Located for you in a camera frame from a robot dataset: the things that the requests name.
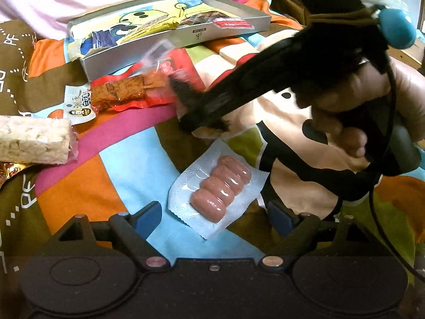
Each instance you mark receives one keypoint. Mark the brown patterned blanket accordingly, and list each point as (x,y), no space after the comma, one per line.
(13,59)

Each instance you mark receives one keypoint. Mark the gold snack packet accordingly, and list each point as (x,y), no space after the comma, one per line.
(11,172)

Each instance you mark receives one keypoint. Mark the person's right hand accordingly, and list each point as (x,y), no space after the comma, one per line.
(352,93)

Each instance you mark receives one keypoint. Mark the dried meat snack packet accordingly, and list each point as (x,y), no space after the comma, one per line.
(229,21)

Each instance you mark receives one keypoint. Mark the grey box with cartoon drawing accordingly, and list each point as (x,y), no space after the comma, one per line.
(206,31)

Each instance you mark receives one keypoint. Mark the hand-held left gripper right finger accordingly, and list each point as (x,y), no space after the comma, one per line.
(280,217)

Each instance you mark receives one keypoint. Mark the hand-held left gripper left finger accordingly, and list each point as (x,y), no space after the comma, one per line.
(147,219)

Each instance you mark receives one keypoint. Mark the puffed rice cracker bar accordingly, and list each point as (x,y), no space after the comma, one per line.
(33,139)

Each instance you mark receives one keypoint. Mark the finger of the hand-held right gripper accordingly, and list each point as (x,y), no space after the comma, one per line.
(239,89)

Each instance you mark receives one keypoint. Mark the yellow snack bar packet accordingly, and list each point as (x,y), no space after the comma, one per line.
(149,26)

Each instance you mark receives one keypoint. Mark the blue and white snack packet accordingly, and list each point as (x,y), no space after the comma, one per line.
(99,41)

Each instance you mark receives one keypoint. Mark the pink sausage packet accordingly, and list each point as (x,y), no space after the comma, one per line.
(212,189)

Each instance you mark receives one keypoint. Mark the colourful printed blanket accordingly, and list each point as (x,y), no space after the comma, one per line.
(126,166)

